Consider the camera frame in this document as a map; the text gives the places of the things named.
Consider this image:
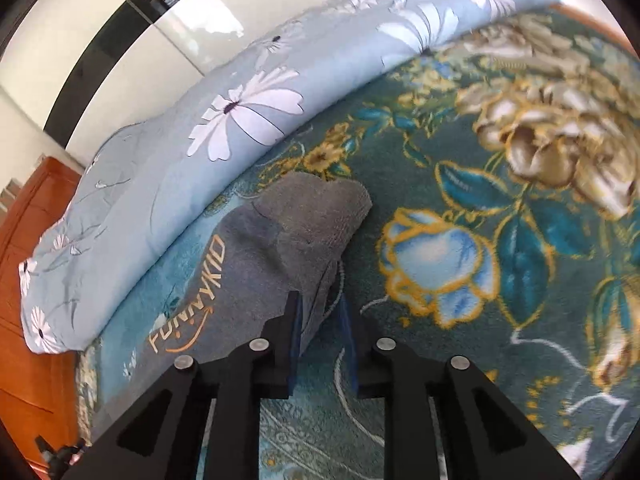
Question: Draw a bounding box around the grey hooded sweatshirt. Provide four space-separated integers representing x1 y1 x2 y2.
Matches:
91 171 372 438

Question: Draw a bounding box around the teal floral bed blanket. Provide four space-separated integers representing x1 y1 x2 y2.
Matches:
76 10 639 479

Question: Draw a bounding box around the orange wooden headboard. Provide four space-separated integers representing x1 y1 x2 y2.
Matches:
1 157 80 479

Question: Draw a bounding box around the white black sliding wardrobe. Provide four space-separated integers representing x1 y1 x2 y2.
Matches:
1 0 326 177

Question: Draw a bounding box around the light blue floral duvet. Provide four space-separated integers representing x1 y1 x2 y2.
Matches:
21 0 559 354

